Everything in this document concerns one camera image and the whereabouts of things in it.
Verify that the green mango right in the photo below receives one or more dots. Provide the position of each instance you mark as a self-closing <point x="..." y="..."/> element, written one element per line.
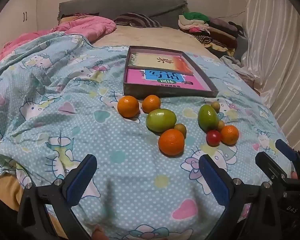
<point x="207" y="117"/>

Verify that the person's right hand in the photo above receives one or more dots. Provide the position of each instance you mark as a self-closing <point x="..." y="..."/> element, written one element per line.
<point x="294" y="175"/>

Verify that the beige and orange book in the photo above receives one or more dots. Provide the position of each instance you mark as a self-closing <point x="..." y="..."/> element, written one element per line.
<point x="145" y="60"/>

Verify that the green tomato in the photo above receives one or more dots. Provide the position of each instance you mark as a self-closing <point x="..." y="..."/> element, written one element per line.
<point x="161" y="120"/>

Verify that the white satin curtain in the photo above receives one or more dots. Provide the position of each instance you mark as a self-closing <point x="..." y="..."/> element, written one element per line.
<point x="277" y="55"/>

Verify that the red cherry tomato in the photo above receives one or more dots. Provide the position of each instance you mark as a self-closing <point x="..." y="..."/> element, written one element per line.
<point x="213" y="138"/>

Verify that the large orange tangerine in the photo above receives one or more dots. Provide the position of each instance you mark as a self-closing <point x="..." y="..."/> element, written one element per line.
<point x="171" y="142"/>

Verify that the pink quilt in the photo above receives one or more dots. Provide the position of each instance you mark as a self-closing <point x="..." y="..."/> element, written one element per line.
<point x="85" y="25"/>

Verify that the yellow bed sheet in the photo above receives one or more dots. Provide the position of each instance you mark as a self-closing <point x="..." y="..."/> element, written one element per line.
<point x="5" y="187"/>

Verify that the small brown longan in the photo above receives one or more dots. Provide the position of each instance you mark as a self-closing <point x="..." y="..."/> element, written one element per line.
<point x="180" y="128"/>
<point x="221" y="125"/>
<point x="215" y="105"/>

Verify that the blue cartoon printed blanket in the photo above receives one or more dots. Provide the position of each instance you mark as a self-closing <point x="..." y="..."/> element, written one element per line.
<point x="65" y="135"/>

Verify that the white crumpled cloth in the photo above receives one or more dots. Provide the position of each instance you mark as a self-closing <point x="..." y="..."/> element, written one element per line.
<point x="232" y="62"/>

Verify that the small orange tangerine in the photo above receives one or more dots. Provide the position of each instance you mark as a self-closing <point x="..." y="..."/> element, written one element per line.
<point x="229" y="135"/>

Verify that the pile of folded clothes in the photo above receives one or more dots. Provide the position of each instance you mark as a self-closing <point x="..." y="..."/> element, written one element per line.
<point x="210" y="30"/>

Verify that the striped purple pillow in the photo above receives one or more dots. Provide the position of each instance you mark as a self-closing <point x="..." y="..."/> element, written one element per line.
<point x="140" y="20"/>

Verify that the pink workbook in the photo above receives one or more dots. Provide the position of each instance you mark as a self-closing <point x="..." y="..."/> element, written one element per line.
<point x="140" y="78"/>

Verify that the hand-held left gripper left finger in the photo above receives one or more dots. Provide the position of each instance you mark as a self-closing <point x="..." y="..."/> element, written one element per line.
<point x="81" y="177"/>

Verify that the white wardrobe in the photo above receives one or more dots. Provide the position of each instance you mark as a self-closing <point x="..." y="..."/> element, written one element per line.
<point x="17" y="25"/>

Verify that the shallow cardboard box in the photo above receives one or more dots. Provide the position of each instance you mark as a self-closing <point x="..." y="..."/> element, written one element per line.
<point x="165" y="93"/>

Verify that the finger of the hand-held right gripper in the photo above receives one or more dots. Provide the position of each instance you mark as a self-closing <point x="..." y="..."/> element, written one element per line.
<point x="270" y="166"/>
<point x="286" y="150"/>

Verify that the beige bed sheet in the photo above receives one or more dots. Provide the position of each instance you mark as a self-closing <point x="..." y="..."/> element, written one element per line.
<point x="152" y="36"/>

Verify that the grey padded headboard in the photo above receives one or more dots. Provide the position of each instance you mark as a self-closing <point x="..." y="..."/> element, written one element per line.
<point x="115" y="6"/>

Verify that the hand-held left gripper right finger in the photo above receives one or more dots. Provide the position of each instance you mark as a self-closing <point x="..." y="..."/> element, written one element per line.
<point x="212" y="177"/>

